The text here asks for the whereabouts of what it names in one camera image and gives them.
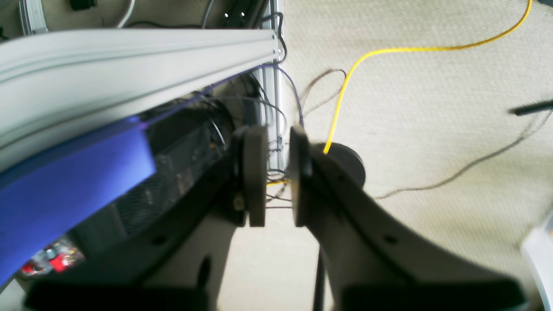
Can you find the aluminium frame stand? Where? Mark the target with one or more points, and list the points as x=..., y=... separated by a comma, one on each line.
x=60, y=85

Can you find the blue computer case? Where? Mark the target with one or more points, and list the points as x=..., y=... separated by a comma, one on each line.
x=45, y=196

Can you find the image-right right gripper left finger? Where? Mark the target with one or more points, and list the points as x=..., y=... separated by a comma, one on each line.
x=177, y=263

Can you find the black round floor base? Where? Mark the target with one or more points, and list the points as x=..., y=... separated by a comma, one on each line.
x=352, y=170

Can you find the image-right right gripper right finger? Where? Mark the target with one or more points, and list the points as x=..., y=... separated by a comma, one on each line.
x=373, y=261

